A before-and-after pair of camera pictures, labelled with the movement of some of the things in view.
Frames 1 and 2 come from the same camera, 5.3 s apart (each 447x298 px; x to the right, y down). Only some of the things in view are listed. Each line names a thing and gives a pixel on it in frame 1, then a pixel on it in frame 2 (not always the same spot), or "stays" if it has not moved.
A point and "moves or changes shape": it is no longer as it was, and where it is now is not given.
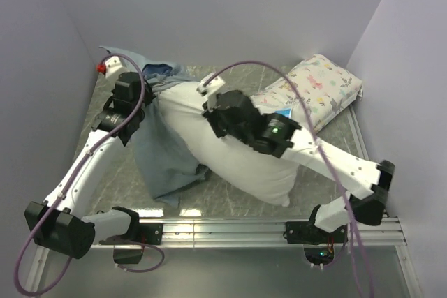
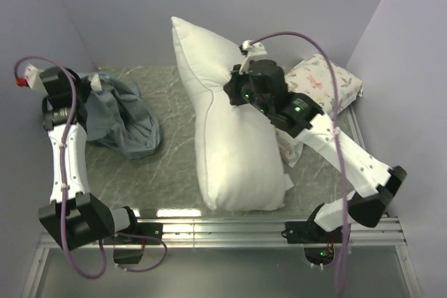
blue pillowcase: (165, 169) moves or changes shape
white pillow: (261, 173) moves or changes shape
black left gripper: (147, 95) -> (86, 88)
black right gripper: (213, 117) -> (231, 88)
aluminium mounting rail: (260, 233) stays
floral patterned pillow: (328, 90) stays
